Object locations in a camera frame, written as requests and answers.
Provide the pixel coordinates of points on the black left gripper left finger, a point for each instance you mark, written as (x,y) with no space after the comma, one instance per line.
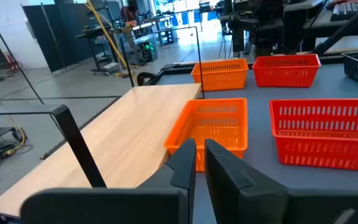
(182,174)

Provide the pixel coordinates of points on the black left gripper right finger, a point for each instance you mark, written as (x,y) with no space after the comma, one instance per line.
(235,193)

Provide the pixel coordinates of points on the orange plastic basket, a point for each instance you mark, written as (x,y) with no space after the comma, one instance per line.
(225,79)
(210,121)

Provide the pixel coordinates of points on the red plastic basket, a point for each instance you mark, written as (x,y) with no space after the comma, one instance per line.
(286,76)
(322,152)

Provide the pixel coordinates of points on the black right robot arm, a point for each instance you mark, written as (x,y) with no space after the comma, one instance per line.
(266,28)

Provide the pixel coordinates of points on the computer tower with green light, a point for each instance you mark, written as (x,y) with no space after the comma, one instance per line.
(148,49)

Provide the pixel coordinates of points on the black wheeled cart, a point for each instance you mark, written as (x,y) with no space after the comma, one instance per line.
(98,32)

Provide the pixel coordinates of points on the person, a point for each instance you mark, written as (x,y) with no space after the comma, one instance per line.
(130,13)

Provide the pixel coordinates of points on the grey desk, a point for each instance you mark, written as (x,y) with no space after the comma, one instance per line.
(322,21)

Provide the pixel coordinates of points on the red fire extinguisher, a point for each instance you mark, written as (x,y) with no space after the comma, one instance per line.
(11,60)

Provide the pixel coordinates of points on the thin black metal rod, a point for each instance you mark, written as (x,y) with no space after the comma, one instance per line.
(11,53)

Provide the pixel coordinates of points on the black keyboard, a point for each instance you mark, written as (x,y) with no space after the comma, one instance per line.
(353,9)

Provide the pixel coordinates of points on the black partition wall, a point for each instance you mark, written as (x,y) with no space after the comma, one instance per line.
(57,37)

